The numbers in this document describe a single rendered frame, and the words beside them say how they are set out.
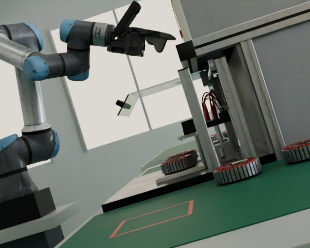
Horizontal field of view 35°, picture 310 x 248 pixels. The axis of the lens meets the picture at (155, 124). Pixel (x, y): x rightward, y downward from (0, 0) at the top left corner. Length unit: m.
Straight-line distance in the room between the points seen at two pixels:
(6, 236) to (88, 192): 4.68
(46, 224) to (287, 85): 0.93
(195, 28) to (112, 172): 5.04
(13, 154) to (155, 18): 4.69
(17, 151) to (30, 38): 0.42
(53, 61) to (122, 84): 4.79
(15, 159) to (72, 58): 0.50
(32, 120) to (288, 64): 1.03
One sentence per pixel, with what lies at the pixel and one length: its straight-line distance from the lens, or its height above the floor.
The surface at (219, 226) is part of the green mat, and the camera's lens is 0.75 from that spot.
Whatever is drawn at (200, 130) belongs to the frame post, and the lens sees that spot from 1.31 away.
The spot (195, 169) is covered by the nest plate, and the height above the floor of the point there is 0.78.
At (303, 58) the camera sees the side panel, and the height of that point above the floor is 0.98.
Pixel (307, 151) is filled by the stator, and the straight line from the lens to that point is 1.15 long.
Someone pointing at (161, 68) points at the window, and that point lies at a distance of 6.29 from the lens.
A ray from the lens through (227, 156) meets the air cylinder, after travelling 1.48.
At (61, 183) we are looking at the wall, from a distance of 6.54.
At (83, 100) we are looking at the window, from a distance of 6.42.
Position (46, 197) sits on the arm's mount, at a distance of 1.94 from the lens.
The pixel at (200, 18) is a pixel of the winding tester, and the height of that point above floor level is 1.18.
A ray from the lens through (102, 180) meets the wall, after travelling 6.41.
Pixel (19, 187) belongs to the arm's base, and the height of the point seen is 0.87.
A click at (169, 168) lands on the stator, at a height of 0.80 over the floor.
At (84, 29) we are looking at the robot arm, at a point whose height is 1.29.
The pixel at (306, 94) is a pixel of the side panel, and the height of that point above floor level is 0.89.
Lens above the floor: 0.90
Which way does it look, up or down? 1 degrees up
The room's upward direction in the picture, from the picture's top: 17 degrees counter-clockwise
